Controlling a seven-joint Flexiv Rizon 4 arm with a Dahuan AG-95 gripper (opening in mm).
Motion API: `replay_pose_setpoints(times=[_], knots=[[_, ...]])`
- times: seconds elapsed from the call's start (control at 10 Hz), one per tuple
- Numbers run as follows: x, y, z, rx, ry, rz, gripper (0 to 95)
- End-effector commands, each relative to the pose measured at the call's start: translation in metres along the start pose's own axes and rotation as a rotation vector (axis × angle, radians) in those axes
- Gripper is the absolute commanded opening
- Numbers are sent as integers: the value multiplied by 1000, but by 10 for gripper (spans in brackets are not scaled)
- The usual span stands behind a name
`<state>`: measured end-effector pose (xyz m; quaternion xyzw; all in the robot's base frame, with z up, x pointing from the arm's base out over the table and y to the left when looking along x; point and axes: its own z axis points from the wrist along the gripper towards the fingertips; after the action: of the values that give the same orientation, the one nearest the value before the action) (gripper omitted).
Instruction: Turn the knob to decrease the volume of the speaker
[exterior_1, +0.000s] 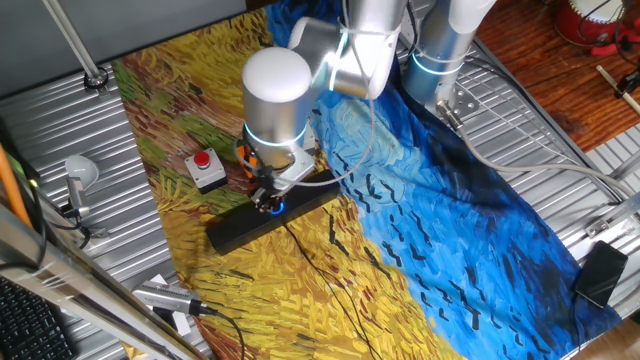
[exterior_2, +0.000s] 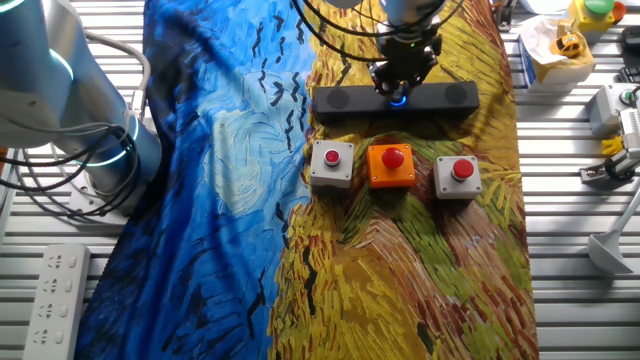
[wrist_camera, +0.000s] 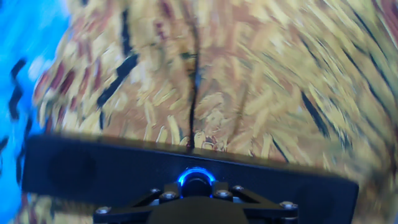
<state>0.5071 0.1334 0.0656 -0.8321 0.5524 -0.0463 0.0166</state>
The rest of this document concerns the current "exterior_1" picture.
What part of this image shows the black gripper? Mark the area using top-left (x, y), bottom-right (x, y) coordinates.
top-left (250, 168), bottom-right (287, 217)

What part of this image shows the black speaker bar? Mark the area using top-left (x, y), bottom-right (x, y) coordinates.
top-left (205, 168), bottom-right (341, 256)

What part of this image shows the orange box red mushroom button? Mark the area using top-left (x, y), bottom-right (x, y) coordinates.
top-left (235, 142), bottom-right (259, 179)

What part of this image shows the grey box large red button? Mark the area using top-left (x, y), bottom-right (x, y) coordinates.
top-left (183, 147), bottom-right (229, 195)

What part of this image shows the white paper card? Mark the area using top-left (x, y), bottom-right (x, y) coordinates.
top-left (149, 273), bottom-right (194, 337)

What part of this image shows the painted blue yellow tablecloth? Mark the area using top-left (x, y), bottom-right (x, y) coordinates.
top-left (110, 0), bottom-right (624, 360)

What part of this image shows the metal pole with round base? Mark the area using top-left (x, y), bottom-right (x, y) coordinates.
top-left (41, 0), bottom-right (110, 94)

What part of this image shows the orange pole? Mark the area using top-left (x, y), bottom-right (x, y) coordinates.
top-left (0, 143), bottom-right (32, 229)

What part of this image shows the black keyboard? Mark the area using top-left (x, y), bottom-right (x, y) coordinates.
top-left (0, 277), bottom-right (77, 360)

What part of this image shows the black flat rectangular device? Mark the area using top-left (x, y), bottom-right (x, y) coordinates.
top-left (573, 240), bottom-right (630, 310)

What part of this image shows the red drum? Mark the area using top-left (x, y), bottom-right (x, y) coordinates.
top-left (553, 0), bottom-right (626, 49)

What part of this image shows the wooden drumstick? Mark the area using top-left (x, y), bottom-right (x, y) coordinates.
top-left (595, 64), bottom-right (640, 117)

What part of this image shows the red tassel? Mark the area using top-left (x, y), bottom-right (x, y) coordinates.
top-left (590, 30), bottom-right (640, 57)

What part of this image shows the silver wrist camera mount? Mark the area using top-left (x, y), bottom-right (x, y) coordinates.
top-left (272, 147), bottom-right (317, 194)

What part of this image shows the thin black speaker cable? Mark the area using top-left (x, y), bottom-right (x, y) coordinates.
top-left (281, 223), bottom-right (372, 360)

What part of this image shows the silver depth camera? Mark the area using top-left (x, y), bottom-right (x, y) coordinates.
top-left (64, 175), bottom-right (92, 220)
top-left (131, 279), bottom-right (202, 317)

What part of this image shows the black camera cable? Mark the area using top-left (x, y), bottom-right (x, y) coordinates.
top-left (197, 304), bottom-right (247, 360)

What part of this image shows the aluminium frame beam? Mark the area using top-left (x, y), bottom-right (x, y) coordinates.
top-left (0, 202), bottom-right (209, 360)

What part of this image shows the black hanging cable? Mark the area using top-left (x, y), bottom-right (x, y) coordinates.
top-left (0, 182), bottom-right (49, 274)

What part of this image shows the thick grey robot base cable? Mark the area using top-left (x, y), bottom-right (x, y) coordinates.
top-left (435, 99), bottom-right (640, 201)

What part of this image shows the aluminium frame rail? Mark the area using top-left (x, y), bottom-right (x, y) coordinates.
top-left (583, 192), bottom-right (640, 240)

